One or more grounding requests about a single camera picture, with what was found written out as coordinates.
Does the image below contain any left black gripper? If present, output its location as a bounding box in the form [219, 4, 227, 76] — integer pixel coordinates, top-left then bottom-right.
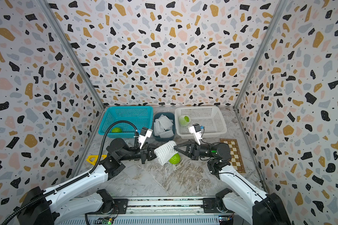
[118, 143, 165, 167]

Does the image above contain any white foam net sleeve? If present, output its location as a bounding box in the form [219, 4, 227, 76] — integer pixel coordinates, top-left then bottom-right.
[154, 141, 177, 166]
[178, 115, 191, 127]

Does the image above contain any green custard apple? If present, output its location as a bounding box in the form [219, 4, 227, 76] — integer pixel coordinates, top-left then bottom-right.
[184, 116, 190, 123]
[169, 153, 181, 165]
[111, 127, 123, 133]

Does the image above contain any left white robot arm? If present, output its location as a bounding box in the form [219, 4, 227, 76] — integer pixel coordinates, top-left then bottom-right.
[15, 138, 157, 225]

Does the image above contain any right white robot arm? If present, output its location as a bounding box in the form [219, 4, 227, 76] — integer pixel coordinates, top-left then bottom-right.
[174, 140, 291, 225]

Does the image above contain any pile of white foam nets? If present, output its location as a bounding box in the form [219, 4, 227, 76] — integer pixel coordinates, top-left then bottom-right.
[154, 114, 174, 138]

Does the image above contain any dark teal small bin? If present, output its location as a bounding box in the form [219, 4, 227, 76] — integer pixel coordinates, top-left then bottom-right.
[153, 112, 176, 142]

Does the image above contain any teal plastic basket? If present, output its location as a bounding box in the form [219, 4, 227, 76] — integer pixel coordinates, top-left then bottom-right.
[98, 106, 153, 139]

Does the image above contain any white plastic basket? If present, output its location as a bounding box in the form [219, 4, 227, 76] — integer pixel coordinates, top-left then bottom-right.
[175, 106, 227, 139]

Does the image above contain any wooden chessboard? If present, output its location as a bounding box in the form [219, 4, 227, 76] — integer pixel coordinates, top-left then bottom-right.
[220, 139, 246, 173]

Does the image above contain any yellow triangular plastic piece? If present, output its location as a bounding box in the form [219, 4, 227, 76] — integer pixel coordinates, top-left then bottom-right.
[86, 155, 107, 166]

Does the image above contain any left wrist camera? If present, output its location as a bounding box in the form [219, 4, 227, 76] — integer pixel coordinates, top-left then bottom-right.
[138, 127, 153, 149]

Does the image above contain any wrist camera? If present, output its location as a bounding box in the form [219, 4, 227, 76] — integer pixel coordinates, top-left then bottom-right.
[188, 124, 204, 145]
[138, 127, 153, 149]

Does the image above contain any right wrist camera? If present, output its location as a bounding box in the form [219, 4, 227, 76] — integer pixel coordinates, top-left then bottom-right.
[188, 124, 204, 145]

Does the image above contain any black corrugated cable conduit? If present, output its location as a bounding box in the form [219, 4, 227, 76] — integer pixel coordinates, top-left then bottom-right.
[1, 120, 139, 225]

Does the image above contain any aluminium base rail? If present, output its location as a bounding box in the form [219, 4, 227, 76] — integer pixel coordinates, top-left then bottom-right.
[43, 196, 284, 225]

